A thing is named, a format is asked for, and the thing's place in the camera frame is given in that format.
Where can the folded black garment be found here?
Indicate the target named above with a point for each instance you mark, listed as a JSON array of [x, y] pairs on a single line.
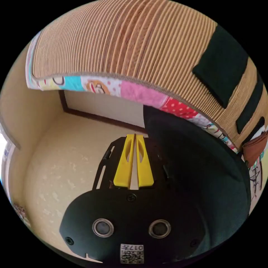
[[220, 67], [250, 104]]

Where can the black pants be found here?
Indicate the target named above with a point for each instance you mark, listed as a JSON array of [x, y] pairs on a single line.
[[199, 178]]

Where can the brown garment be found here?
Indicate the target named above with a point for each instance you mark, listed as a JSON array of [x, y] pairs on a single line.
[[255, 149]]

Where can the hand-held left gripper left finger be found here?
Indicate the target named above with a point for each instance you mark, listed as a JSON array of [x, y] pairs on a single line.
[[124, 167]]

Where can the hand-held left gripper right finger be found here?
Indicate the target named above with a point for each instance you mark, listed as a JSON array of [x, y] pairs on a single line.
[[144, 169]]

